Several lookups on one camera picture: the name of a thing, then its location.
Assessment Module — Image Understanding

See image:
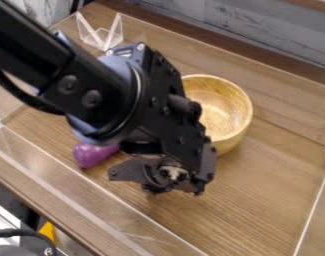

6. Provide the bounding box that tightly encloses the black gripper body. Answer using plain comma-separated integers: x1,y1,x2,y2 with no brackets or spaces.
107,157,200,194

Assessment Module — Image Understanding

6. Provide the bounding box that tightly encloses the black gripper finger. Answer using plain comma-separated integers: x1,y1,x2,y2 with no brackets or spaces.
140,184,168,194

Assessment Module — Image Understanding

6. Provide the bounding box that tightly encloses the purple toy eggplant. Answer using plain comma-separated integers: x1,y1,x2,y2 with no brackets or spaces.
72,142,119,168

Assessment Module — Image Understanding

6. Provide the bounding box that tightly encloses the brown wooden bowl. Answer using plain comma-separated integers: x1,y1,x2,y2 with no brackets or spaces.
181,74,252,156

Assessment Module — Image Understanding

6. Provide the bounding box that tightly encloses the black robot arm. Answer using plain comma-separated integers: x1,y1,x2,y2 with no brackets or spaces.
0,0,216,195

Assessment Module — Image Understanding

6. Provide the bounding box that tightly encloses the yellow warning sticker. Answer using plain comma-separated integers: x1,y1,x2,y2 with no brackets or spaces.
39,221,56,243

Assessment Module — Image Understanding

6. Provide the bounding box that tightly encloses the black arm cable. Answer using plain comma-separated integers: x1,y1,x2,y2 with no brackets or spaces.
0,66,65,116

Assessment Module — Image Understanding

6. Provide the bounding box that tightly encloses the clear acrylic corner bracket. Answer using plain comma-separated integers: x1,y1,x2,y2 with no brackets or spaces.
75,13,123,52

